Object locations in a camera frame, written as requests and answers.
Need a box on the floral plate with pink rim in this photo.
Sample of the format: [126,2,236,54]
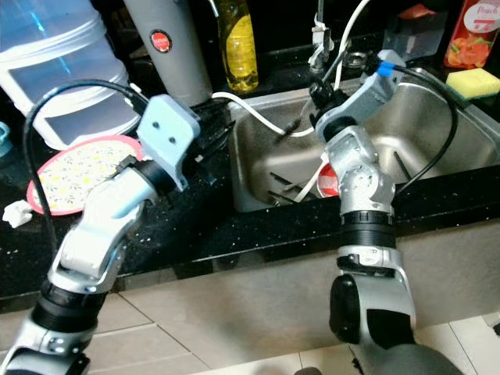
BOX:
[26,134,144,217]

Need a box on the white spoon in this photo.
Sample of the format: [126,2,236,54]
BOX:
[295,160,329,205]

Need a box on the red cup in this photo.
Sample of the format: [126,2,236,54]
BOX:
[316,160,341,198]

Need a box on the black chopstick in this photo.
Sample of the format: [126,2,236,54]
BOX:
[269,172,302,207]

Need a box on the metal faucet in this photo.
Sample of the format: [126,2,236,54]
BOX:
[308,0,334,73]

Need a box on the grey thermos flask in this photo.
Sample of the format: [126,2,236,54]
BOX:
[122,0,214,107]

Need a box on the yellow dish soap bottle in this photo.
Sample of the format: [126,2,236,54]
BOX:
[215,0,261,94]

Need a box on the stainless steel sink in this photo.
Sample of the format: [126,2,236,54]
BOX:
[227,66,500,215]

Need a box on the clear plastic container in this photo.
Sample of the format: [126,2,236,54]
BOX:
[382,8,451,60]

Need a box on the yellow sponge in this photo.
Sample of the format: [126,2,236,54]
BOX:
[445,69,500,102]

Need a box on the red peach label bottle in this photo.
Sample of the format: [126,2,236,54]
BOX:
[442,0,500,70]

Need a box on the white plastic tiered steamer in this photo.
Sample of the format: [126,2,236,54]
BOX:
[0,0,135,152]

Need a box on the small white plastic piece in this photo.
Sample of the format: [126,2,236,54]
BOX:
[2,199,37,230]

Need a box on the white faucet hose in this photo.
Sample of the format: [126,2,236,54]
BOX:
[209,0,374,139]

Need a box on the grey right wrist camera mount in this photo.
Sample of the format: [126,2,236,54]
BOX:
[342,48,409,127]

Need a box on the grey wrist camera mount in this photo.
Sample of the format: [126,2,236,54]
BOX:
[342,48,409,127]
[136,94,202,193]

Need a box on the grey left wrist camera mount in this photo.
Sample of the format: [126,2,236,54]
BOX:
[136,94,202,193]

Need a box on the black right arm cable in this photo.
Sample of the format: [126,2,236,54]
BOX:
[389,62,460,198]

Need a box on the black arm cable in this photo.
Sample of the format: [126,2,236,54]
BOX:
[22,78,159,252]
[389,62,460,198]

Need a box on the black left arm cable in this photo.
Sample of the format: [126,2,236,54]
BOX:
[22,78,159,252]

